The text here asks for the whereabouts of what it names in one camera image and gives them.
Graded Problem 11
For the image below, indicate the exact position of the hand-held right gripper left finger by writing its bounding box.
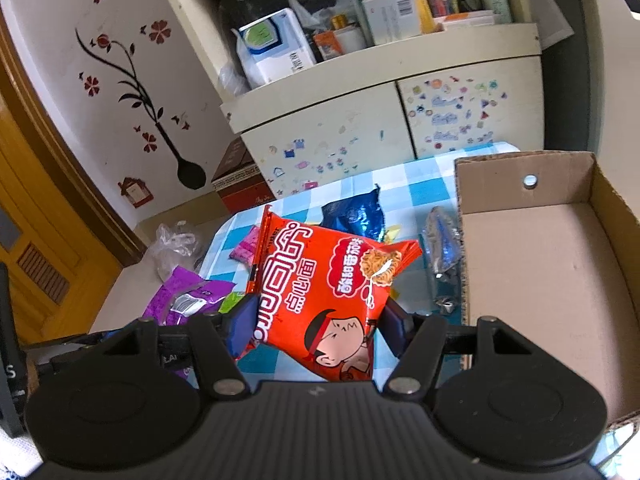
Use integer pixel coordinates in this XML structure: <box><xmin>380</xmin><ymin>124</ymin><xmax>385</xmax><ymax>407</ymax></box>
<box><xmin>100</xmin><ymin>294</ymin><xmax>259</xmax><ymax>402</ymax></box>

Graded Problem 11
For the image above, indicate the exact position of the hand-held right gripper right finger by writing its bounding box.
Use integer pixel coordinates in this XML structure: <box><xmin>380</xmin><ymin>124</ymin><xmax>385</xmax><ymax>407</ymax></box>
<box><xmin>381</xmin><ymin>300</ymin><xmax>531</xmax><ymax>403</ymax></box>

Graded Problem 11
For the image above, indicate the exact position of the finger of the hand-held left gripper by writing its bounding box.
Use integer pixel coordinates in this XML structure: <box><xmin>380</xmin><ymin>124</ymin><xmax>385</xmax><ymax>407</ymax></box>
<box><xmin>22</xmin><ymin>331</ymin><xmax>108</xmax><ymax>368</ymax></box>

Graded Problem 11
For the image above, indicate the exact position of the purple snack packet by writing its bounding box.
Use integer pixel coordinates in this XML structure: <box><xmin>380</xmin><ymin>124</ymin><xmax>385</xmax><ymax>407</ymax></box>
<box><xmin>142</xmin><ymin>266</ymin><xmax>237</xmax><ymax>382</ymax></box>

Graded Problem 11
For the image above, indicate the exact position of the red noodle snack packet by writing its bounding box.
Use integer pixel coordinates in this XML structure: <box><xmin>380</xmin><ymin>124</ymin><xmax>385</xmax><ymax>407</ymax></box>
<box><xmin>247</xmin><ymin>205</ymin><xmax>423</xmax><ymax>383</ymax></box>

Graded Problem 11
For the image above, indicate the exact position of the shiny blue snack packet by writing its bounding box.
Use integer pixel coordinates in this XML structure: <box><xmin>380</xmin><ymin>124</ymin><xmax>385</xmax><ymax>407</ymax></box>
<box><xmin>320</xmin><ymin>185</ymin><xmax>386</xmax><ymax>244</ymax></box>

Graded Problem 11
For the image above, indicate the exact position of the pink snack packet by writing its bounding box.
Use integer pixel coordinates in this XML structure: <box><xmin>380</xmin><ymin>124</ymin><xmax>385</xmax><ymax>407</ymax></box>
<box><xmin>229</xmin><ymin>225</ymin><xmax>262</xmax><ymax>266</ymax></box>

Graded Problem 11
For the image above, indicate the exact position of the clear silver snack packet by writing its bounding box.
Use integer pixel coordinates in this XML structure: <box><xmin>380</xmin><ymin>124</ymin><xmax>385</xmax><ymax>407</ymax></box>
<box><xmin>422</xmin><ymin>207</ymin><xmax>464</xmax><ymax>314</ymax></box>

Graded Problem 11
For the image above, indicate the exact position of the clear plastic bag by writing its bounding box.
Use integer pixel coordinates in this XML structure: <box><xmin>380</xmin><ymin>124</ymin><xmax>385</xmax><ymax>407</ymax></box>
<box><xmin>149</xmin><ymin>220</ymin><xmax>207</xmax><ymax>282</ymax></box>

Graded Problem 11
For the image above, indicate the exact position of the wooden door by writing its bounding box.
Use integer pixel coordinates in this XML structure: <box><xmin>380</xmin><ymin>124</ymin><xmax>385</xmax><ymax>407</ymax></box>
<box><xmin>0</xmin><ymin>10</ymin><xmax>147</xmax><ymax>347</ymax></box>

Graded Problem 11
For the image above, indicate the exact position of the brown patterned carton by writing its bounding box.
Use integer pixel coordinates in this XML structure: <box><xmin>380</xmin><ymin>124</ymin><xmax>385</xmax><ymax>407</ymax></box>
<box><xmin>210</xmin><ymin>137</ymin><xmax>274</xmax><ymax>217</ymax></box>

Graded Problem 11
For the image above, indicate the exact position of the blue checkered tablecloth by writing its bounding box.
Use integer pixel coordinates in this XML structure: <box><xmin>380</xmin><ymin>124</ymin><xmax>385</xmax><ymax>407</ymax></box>
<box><xmin>197</xmin><ymin>140</ymin><xmax>640</xmax><ymax>480</ymax></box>

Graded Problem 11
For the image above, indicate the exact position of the cream cabinet with stickers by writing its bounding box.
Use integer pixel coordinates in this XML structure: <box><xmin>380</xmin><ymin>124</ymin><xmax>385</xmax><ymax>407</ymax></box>
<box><xmin>149</xmin><ymin>0</ymin><xmax>546</xmax><ymax>202</ymax></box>

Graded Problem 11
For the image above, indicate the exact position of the white and blue box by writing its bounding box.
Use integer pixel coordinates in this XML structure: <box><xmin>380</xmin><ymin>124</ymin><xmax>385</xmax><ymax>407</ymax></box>
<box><xmin>237</xmin><ymin>7</ymin><xmax>318</xmax><ymax>89</ymax></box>

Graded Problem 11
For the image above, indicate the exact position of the small orange box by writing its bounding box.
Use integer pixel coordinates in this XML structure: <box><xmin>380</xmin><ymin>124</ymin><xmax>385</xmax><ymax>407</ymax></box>
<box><xmin>314</xmin><ymin>30</ymin><xmax>345</xmax><ymax>62</ymax></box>

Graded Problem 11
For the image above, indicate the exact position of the white labelled cardboard box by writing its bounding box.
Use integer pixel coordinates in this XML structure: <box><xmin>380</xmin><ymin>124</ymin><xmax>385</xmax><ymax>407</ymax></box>
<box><xmin>351</xmin><ymin>0</ymin><xmax>424</xmax><ymax>47</ymax></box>

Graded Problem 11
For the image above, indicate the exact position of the yellow box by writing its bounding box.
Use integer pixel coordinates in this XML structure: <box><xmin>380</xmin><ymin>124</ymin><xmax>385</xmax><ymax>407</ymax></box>
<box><xmin>409</xmin><ymin>0</ymin><xmax>437</xmax><ymax>35</ymax></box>

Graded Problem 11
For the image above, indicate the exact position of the white plastic bag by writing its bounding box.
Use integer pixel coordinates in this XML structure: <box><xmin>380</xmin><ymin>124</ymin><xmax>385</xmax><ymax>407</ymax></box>
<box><xmin>289</xmin><ymin>0</ymin><xmax>352</xmax><ymax>32</ymax></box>

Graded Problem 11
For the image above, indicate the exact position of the pale refrigerator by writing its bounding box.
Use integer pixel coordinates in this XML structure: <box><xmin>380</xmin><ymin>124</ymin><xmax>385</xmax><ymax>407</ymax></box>
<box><xmin>580</xmin><ymin>0</ymin><xmax>640</xmax><ymax>196</ymax></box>

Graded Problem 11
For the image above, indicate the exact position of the grey hanging cloth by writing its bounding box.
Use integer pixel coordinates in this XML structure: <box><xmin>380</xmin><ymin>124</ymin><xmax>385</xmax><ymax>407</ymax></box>
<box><xmin>536</xmin><ymin>0</ymin><xmax>577</xmax><ymax>52</ymax></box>

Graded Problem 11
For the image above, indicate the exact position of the red house wall sticker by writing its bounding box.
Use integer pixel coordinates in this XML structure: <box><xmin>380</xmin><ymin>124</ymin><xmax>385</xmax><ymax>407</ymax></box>
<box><xmin>117</xmin><ymin>176</ymin><xmax>151</xmax><ymax>207</ymax></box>

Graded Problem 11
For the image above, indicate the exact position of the flower vase wall sticker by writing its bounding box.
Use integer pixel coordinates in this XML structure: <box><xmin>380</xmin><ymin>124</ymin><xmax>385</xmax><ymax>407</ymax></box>
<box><xmin>75</xmin><ymin>0</ymin><xmax>208</xmax><ymax>191</ymax></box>

